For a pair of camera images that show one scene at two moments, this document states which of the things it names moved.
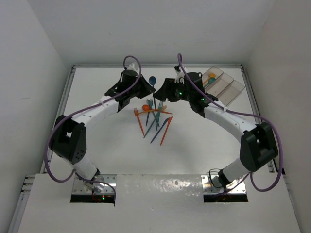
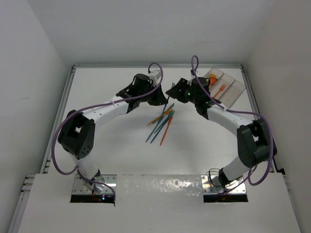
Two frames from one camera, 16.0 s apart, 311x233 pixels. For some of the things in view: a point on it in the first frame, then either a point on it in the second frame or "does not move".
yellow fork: (161, 109) → (167, 112)
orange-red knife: (169, 121) does not move
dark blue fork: (149, 101) → (173, 84)
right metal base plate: (211, 185) does not move
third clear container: (231, 92) does not move
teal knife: (163, 111) → (171, 106)
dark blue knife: (160, 129) does not move
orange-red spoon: (146, 108) → (213, 80)
